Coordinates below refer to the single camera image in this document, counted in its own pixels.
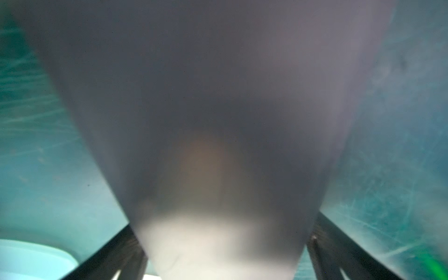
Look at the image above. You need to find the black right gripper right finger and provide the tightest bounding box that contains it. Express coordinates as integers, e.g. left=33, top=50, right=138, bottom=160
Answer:
left=307, top=212, right=401, bottom=280

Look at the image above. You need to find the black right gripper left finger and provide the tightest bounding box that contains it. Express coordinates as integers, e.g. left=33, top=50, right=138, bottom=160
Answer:
left=63, top=225, right=148, bottom=280

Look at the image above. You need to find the dark grey pencil case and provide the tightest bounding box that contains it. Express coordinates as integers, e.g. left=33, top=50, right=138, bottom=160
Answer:
left=7, top=1, right=396, bottom=280

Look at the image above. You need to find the white rounded pencil case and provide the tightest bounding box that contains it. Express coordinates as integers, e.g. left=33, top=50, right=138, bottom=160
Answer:
left=1, top=239, right=79, bottom=280

